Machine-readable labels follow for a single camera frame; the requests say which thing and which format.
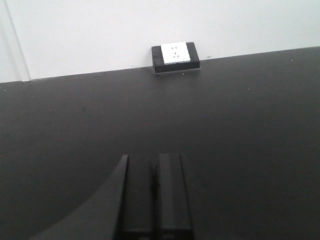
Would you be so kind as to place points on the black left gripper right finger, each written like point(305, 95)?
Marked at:
point(172, 211)

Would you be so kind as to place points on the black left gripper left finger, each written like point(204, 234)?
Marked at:
point(135, 215)

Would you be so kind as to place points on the black white power socket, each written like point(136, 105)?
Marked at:
point(174, 57)

